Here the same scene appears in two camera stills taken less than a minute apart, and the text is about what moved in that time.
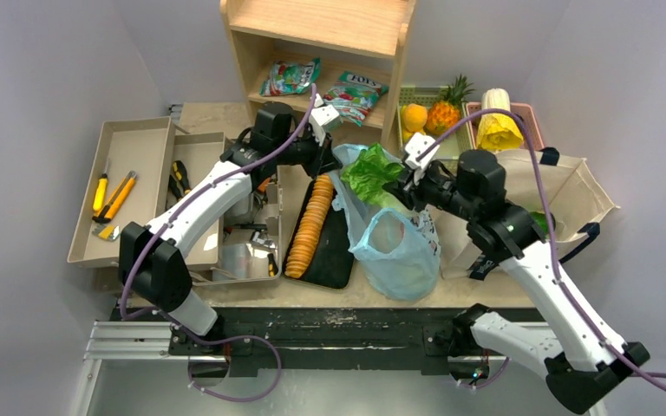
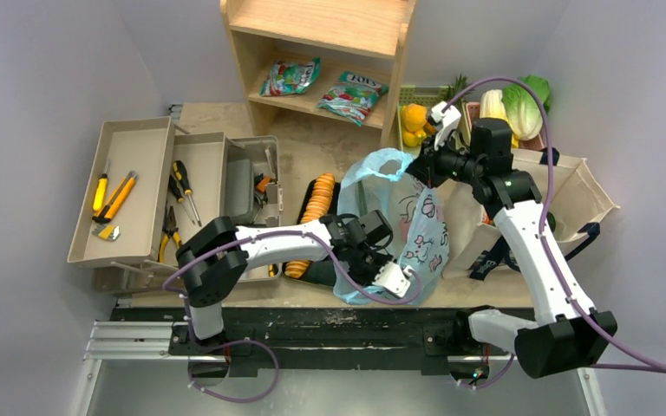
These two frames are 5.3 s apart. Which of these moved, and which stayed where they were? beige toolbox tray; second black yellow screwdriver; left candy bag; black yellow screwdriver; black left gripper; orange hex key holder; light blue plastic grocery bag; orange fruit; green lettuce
Moved: light blue plastic grocery bag; green lettuce; black left gripper
Stayed: black yellow screwdriver; second black yellow screwdriver; orange hex key holder; left candy bag; orange fruit; beige toolbox tray
